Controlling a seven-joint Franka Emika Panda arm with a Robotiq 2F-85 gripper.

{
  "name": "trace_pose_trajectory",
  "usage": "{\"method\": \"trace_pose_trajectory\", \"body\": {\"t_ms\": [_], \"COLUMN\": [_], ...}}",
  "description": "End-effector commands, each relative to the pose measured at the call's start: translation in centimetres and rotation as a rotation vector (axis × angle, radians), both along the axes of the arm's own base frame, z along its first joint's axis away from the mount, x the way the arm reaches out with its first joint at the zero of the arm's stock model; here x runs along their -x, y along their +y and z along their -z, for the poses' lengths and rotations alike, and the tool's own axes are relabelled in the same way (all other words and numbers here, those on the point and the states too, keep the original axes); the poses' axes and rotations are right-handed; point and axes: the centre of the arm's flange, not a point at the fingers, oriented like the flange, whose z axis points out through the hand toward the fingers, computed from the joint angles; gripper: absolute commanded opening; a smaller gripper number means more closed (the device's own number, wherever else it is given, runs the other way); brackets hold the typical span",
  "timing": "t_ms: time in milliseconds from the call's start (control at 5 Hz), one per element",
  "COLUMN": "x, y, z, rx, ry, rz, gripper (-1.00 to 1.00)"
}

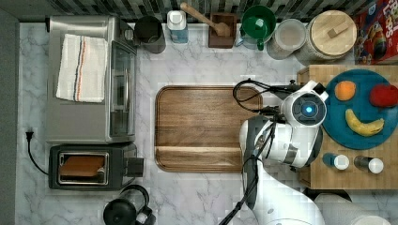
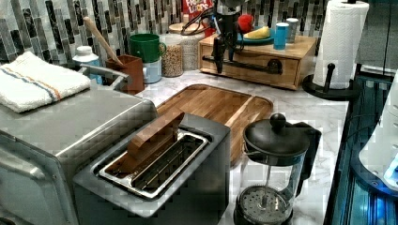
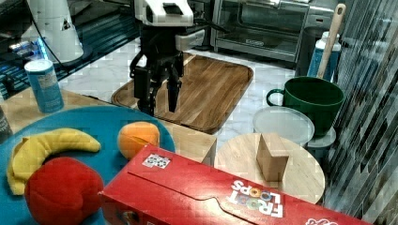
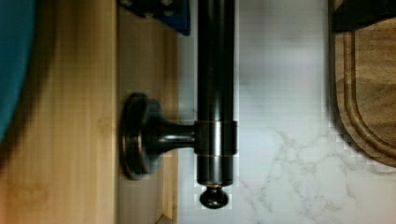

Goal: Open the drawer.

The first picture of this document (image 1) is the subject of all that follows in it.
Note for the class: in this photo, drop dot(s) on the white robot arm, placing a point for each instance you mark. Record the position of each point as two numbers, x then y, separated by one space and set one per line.
293 137

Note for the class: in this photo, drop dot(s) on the walnut wood cutting board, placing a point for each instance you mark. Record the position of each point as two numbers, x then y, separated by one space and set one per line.
197 128

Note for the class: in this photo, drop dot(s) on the dark wood utensil box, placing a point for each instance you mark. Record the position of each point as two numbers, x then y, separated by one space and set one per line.
214 41

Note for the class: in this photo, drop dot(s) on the wooden pestle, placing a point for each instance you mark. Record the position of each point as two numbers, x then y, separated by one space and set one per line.
203 18

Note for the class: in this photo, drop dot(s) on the dark grey metal cup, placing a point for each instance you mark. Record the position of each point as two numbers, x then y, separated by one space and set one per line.
148 33

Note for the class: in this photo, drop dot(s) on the blue white soap bottle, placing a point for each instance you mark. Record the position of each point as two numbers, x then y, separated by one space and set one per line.
177 26

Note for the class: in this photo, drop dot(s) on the green funnel in jar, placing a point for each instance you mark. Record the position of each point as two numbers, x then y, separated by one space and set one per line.
257 27

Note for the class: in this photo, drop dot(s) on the black french press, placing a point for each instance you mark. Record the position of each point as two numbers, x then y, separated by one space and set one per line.
129 208

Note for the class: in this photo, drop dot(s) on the black slot toaster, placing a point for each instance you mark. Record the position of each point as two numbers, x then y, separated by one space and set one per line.
121 166

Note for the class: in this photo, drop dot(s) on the clear jar with white lid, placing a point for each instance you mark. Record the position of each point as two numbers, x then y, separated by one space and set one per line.
289 36

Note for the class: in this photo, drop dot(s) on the white striped dish towel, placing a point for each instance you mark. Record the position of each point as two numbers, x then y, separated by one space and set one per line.
82 69

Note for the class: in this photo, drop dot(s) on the stainless steel toaster oven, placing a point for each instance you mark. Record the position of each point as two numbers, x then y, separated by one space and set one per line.
109 121

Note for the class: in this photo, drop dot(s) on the slice of brown toast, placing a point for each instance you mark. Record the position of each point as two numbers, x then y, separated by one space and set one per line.
82 166

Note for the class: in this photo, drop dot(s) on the round teal plate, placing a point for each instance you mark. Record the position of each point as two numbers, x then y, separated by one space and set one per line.
335 124

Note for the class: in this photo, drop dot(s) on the orange fruit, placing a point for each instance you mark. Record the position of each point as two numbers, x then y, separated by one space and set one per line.
345 90

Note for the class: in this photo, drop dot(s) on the blue shaker white cap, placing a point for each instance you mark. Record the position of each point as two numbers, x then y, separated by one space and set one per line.
339 162

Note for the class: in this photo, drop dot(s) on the glass jar with wooden lid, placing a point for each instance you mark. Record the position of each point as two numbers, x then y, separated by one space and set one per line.
329 36

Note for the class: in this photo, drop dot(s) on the yellow banana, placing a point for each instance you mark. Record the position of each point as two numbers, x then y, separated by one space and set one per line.
363 129

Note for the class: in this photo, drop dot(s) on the dark shaker white cap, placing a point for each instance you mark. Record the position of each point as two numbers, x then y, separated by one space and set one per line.
369 164

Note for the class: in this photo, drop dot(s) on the red apple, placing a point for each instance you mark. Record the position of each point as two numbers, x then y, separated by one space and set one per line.
384 95

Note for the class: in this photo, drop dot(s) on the red cereal box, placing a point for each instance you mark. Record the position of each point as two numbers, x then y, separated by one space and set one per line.
377 34

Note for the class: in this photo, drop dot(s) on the black power cord plug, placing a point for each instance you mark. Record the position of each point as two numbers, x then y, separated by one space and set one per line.
29 137

